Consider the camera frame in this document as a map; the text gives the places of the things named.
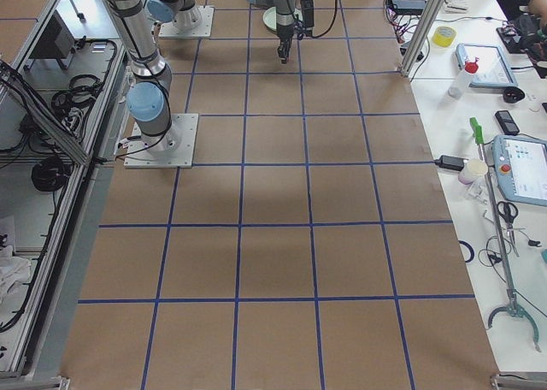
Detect white paper cup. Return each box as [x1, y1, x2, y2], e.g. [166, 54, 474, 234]
[458, 159, 488, 185]

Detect clear bottle red cap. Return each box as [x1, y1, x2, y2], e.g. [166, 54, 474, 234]
[448, 58, 479, 99]

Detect long reach grabber tool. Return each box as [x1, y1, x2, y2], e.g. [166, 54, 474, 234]
[469, 117, 541, 352]

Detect light green plate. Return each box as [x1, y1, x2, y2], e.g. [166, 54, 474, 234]
[262, 7, 277, 33]

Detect yellow tape roll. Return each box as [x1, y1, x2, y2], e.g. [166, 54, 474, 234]
[432, 26, 456, 48]

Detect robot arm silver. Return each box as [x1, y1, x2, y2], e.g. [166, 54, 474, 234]
[103, 0, 315, 156]
[247, 0, 297, 64]

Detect black power adapter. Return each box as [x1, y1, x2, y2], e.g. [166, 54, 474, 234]
[434, 155, 467, 172]

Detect black phone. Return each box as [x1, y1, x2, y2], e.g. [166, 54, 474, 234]
[495, 110, 520, 136]

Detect teach pendant tablet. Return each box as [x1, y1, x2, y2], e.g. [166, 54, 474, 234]
[456, 43, 518, 89]
[491, 135, 546, 206]

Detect black handled scissors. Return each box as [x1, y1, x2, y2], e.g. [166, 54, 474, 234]
[497, 201, 519, 257]

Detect far teach pendant tablet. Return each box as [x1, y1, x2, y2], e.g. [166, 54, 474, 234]
[456, 43, 518, 89]

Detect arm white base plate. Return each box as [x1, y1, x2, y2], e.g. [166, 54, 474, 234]
[159, 5, 215, 39]
[124, 114, 199, 168]

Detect near teach pendant tablet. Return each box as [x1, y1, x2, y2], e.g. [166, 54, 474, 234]
[491, 135, 546, 206]

